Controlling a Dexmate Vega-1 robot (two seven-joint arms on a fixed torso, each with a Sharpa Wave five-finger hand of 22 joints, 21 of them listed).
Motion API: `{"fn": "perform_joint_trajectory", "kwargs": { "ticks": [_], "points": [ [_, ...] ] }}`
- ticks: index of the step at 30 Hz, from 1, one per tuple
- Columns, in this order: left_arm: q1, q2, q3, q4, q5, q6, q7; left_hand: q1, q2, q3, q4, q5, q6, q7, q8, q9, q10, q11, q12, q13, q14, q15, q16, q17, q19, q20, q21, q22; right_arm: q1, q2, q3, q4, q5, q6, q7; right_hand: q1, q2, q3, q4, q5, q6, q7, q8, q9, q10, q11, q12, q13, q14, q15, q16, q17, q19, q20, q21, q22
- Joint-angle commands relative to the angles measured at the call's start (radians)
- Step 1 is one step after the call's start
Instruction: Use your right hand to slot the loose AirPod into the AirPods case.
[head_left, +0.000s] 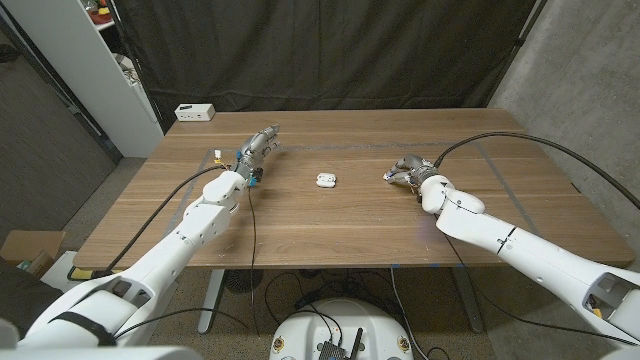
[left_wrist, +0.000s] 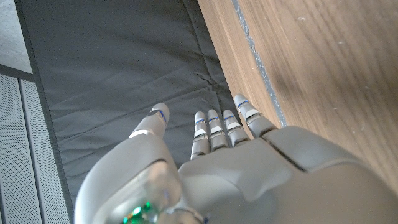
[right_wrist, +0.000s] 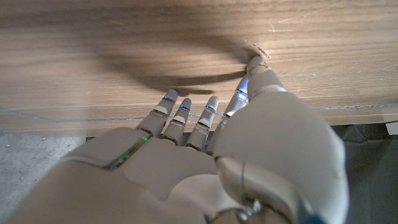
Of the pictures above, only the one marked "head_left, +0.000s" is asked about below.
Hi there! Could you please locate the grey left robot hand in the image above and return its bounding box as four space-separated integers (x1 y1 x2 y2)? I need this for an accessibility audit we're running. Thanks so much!
233 124 281 189

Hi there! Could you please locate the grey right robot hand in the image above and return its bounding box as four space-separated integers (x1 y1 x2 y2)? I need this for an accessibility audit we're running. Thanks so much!
383 153 441 194

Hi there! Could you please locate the white power strip box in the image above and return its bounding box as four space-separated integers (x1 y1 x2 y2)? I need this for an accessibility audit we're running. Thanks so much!
174 103 217 123

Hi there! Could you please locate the black curtain backdrop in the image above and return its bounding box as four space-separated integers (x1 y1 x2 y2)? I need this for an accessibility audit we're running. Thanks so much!
112 0 539 132

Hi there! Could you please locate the round black floor fan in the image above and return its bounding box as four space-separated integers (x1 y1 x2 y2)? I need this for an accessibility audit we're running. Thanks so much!
223 269 265 295

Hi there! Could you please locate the grey table leg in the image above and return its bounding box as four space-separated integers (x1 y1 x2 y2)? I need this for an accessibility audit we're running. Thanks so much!
449 267 485 335

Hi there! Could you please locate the white table leg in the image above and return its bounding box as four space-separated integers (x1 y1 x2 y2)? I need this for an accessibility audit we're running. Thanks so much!
198 269 226 335

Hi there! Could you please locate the black backdrop stand pole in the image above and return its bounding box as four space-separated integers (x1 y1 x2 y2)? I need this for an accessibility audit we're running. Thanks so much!
484 0 549 109

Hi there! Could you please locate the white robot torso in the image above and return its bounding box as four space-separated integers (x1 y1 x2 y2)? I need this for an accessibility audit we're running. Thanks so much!
268 298 415 360

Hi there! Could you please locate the white shelf cabinet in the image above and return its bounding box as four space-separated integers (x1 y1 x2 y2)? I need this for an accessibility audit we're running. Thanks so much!
2 0 166 159

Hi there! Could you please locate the black module with antenna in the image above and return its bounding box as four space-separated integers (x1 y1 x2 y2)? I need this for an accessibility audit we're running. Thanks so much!
317 327 365 360

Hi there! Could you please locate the white floor board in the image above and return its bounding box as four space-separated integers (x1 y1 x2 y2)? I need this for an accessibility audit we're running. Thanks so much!
39 249 81 294

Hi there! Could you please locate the brown cardboard box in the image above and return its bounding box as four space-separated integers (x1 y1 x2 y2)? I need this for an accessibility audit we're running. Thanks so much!
0 229 67 279

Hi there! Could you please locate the dark fabric bundle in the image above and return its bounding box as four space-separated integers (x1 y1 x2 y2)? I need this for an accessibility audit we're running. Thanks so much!
0 257 66 339

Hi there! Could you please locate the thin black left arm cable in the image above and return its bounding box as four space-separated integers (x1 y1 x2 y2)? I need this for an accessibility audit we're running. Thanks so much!
113 185 261 340

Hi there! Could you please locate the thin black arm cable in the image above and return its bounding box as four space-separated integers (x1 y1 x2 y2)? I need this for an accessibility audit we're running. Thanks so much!
113 185 261 340
442 232 639 347

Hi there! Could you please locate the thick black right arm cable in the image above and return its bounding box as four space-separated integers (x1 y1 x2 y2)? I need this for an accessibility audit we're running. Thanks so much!
432 131 640 211

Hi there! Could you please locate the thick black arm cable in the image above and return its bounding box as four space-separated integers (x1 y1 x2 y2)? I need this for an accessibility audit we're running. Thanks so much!
89 164 231 279
432 131 640 211

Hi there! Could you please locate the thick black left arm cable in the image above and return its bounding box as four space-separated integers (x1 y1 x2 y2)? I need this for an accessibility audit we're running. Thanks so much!
89 164 231 279

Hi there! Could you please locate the grey floor cable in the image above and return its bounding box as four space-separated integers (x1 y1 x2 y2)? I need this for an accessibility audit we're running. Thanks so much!
389 266 431 360

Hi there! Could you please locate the black floor cable tangle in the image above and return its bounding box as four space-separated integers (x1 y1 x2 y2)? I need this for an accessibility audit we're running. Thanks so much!
263 268 396 326

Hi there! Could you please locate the tangled wire bundle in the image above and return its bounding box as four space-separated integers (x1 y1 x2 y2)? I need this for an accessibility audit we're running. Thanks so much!
114 52 144 86

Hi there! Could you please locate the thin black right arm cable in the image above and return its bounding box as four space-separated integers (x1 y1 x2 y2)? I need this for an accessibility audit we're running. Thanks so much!
442 232 639 347

